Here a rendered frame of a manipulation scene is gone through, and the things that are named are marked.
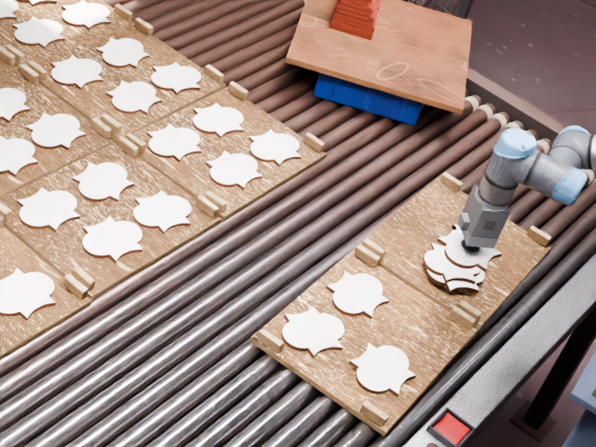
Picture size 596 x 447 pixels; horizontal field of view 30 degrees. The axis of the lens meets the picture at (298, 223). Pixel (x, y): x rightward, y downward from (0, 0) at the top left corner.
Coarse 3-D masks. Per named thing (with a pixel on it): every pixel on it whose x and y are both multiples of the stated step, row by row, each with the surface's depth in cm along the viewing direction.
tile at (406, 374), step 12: (372, 348) 240; (384, 348) 241; (396, 348) 241; (360, 360) 236; (372, 360) 237; (384, 360) 238; (396, 360) 239; (408, 360) 239; (360, 372) 234; (372, 372) 234; (384, 372) 235; (396, 372) 236; (408, 372) 237; (360, 384) 232; (372, 384) 232; (384, 384) 233; (396, 384) 234
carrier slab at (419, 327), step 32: (352, 256) 262; (320, 288) 251; (384, 288) 256; (352, 320) 246; (384, 320) 249; (416, 320) 251; (448, 320) 253; (288, 352) 235; (320, 352) 237; (352, 352) 239; (416, 352) 243; (448, 352) 246; (320, 384) 230; (352, 384) 232; (416, 384) 236
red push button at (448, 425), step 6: (450, 414) 233; (444, 420) 231; (450, 420) 232; (456, 420) 232; (438, 426) 230; (444, 426) 230; (450, 426) 231; (456, 426) 231; (462, 426) 231; (444, 432) 229; (450, 432) 229; (456, 432) 230; (462, 432) 230; (450, 438) 228; (456, 438) 229; (462, 438) 229; (456, 444) 228
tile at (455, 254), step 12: (444, 240) 243; (456, 240) 244; (444, 252) 242; (456, 252) 241; (468, 252) 242; (480, 252) 243; (492, 252) 244; (456, 264) 239; (468, 264) 239; (480, 264) 240
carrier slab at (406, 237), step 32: (448, 192) 289; (384, 224) 274; (416, 224) 276; (448, 224) 279; (512, 224) 286; (384, 256) 265; (416, 256) 267; (512, 256) 276; (544, 256) 280; (416, 288) 260; (480, 288) 264; (512, 288) 267; (480, 320) 256
